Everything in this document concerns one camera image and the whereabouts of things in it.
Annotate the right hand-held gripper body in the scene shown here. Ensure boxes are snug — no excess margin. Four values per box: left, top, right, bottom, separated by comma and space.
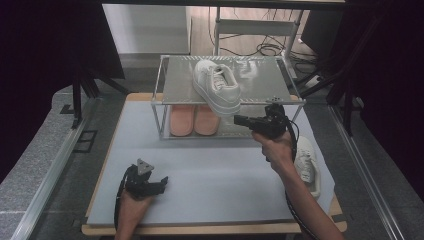
248, 96, 292, 140

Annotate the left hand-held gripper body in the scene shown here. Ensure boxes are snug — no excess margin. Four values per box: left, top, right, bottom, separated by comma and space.
124, 158, 158, 201

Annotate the white sneaker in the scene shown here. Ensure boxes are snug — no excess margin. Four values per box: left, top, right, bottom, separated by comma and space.
192, 59, 242, 118
293, 135, 323, 200

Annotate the metal two-tier shoe rack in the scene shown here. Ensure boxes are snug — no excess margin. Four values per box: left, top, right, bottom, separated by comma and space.
150, 54, 307, 141

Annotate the person's left hand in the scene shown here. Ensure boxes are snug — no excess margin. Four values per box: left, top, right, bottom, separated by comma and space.
117, 190, 155, 222

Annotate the person's right hand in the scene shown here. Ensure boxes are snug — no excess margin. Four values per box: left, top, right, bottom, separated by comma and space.
251, 130, 297, 176

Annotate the pink slipper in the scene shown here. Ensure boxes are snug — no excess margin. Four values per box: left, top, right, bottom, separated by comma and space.
194, 105, 222, 136
169, 104, 196, 137

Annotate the light grey table mat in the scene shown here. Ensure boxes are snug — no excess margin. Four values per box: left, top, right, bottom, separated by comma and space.
85, 99, 336, 228

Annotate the white power strip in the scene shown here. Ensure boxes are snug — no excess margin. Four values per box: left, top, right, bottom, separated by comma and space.
305, 74, 325, 89

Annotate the black metal stand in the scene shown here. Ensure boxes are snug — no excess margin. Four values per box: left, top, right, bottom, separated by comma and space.
70, 64, 132, 130
294, 16, 388, 136

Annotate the dark monitor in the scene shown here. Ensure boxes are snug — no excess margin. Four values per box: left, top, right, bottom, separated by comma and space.
300, 9, 345, 58

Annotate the white board panel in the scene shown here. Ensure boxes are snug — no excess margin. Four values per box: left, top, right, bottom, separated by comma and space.
102, 3, 192, 55

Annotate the dark curtain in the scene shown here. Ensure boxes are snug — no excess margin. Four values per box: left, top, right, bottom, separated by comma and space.
333, 0, 424, 194
0, 0, 126, 183

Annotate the left hand-held gripper cable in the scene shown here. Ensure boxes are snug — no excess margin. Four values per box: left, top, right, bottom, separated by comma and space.
113, 165, 134, 232

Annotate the hand-held gripper cable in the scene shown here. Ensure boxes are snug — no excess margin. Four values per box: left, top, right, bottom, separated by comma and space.
113, 165, 134, 232
283, 118, 319, 240

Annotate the right hand-held gripper cable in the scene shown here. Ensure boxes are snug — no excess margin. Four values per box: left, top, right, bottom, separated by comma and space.
283, 118, 319, 240

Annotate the black cable bundle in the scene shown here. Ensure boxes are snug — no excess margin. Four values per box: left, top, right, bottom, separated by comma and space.
208, 8, 318, 58

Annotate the long aluminium floor rail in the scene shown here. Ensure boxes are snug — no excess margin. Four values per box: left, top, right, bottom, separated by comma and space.
328, 104, 406, 240
9, 96, 101, 240

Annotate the grey metal frame stand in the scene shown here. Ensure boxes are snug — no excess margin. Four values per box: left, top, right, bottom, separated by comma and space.
213, 6, 305, 58

